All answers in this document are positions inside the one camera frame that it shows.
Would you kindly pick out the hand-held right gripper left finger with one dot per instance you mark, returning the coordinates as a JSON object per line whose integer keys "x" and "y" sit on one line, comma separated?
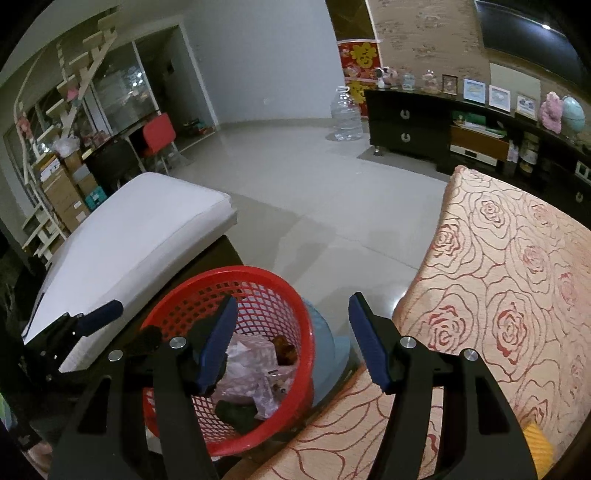
{"x": 217, "y": 350}

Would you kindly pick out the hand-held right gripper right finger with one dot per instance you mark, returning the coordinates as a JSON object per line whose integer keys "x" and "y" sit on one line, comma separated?
{"x": 369, "y": 350}

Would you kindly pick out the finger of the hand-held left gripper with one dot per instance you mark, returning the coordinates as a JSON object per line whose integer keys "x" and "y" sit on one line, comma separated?
{"x": 147, "y": 337}
{"x": 99, "y": 316}

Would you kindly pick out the white tissue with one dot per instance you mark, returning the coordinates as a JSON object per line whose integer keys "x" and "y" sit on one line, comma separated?
{"x": 249, "y": 353}

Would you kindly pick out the dark lumpy object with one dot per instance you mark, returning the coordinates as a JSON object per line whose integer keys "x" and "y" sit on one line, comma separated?
{"x": 235, "y": 414}

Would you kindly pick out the brown dried peel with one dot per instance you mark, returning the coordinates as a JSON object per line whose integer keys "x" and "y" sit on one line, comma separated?
{"x": 284, "y": 351}

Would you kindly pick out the red plastic mesh basket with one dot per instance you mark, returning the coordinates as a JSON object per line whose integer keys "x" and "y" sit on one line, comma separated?
{"x": 272, "y": 295}

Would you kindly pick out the translucent crumpled plastic bag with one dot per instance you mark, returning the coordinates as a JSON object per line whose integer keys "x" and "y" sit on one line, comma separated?
{"x": 265, "y": 387}

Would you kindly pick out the white seat cushion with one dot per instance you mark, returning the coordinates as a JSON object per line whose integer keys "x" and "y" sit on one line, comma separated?
{"x": 134, "y": 240}

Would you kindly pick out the teal box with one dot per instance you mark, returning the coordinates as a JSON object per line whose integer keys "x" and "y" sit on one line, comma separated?
{"x": 97, "y": 199}

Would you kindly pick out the stack of cardboard boxes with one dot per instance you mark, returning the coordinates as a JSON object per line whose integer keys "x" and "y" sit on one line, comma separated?
{"x": 62, "y": 194}

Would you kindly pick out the black chair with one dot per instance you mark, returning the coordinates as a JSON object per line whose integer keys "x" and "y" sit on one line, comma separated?
{"x": 111, "y": 161}

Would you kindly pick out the rose pattern sofa cushion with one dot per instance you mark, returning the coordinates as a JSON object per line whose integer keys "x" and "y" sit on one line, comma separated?
{"x": 508, "y": 277}

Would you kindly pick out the white knotted bag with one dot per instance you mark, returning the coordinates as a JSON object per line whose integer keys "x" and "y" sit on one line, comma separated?
{"x": 65, "y": 144}

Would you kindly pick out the red chair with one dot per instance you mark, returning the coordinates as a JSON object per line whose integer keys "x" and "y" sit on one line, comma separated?
{"x": 159, "y": 134}

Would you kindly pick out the yellow ribbed object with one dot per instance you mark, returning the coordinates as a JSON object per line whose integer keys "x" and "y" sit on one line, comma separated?
{"x": 538, "y": 445}

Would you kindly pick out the colourful toy box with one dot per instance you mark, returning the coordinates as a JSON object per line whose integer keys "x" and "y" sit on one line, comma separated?
{"x": 198, "y": 127}

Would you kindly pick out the black television cabinet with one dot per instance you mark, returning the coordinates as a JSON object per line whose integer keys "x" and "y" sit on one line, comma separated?
{"x": 392, "y": 124}

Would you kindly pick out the brown wooden box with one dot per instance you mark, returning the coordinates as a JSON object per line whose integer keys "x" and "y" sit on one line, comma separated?
{"x": 478, "y": 141}

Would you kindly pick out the large clear water bottle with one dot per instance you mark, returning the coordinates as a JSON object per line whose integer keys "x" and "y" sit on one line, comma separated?
{"x": 344, "y": 115}

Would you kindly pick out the green book stack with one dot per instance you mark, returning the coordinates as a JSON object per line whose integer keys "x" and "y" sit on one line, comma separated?
{"x": 478, "y": 121}

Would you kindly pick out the white ladder shelf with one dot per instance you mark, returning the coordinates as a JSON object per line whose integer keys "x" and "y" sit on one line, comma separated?
{"x": 87, "y": 55}

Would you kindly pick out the small pink figurine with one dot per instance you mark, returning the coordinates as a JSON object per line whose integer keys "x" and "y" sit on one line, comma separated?
{"x": 394, "y": 77}

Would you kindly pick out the pink snow globe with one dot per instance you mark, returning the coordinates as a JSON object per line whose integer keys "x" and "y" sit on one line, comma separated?
{"x": 429, "y": 82}

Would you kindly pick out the pink plush toy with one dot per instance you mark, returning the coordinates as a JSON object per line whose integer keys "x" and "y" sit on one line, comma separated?
{"x": 551, "y": 113}

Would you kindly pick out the pale blue desk globe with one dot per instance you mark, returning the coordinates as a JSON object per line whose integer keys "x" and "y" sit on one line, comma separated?
{"x": 572, "y": 116}

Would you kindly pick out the black flat television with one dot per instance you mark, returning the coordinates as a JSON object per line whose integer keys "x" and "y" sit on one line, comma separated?
{"x": 521, "y": 32}

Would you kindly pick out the small white camera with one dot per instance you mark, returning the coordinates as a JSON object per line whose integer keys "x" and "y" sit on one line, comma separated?
{"x": 382, "y": 78}

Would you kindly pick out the small dark picture frame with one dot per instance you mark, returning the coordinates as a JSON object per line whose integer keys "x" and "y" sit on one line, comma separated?
{"x": 449, "y": 85}

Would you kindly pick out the blue picture frame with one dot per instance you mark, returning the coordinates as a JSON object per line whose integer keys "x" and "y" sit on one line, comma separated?
{"x": 474, "y": 91}

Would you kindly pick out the white picture frame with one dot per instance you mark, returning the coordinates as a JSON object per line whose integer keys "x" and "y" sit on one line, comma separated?
{"x": 500, "y": 98}

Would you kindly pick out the light picture frame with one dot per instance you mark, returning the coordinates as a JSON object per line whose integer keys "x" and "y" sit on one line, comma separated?
{"x": 526, "y": 106}

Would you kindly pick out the red festive wall poster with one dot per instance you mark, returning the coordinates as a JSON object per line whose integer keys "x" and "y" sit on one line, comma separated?
{"x": 358, "y": 60}

